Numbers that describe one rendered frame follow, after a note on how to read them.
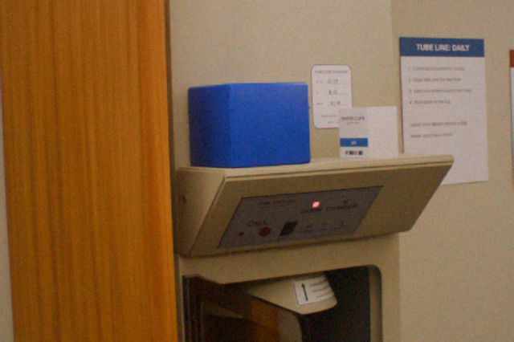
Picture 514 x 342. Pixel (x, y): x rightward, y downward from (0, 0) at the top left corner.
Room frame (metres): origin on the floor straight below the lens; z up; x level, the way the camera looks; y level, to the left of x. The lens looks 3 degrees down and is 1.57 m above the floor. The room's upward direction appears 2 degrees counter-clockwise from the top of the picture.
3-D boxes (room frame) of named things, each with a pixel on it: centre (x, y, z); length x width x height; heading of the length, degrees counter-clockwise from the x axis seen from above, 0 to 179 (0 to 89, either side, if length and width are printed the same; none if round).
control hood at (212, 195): (1.24, -0.07, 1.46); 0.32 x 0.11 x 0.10; 121
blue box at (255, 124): (1.19, 0.01, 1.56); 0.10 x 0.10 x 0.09; 31
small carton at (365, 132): (1.27, -0.13, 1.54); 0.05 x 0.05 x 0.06; 39
